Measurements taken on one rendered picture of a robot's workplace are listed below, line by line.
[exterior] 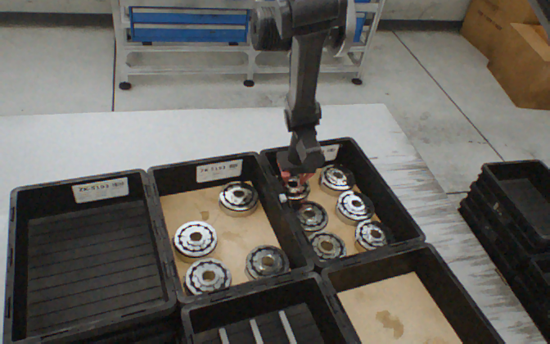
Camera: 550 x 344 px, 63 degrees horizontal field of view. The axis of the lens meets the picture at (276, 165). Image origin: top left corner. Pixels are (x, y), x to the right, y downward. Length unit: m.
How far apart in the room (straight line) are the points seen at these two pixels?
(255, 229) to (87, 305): 0.42
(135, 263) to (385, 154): 0.99
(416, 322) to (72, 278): 0.78
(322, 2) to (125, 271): 0.72
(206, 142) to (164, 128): 0.17
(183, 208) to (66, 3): 2.84
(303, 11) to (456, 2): 3.97
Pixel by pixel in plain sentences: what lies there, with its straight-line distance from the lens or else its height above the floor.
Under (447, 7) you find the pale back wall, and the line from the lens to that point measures 4.63.
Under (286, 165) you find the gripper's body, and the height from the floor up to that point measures 0.96.
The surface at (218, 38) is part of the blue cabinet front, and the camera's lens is 3.00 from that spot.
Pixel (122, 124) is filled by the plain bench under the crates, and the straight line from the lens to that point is 1.68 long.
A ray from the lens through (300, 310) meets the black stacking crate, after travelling 1.05.
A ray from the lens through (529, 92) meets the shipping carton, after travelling 3.82.
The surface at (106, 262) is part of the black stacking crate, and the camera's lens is 1.12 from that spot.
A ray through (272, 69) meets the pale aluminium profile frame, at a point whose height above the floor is 0.13.
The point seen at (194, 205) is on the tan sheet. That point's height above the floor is 0.83.
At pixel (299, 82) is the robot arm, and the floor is 1.27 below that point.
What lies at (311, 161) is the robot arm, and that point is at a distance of 1.05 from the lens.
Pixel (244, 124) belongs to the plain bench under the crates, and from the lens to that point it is 1.68.
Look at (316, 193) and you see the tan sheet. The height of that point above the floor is 0.83.
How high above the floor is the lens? 1.73
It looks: 42 degrees down
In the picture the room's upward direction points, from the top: 10 degrees clockwise
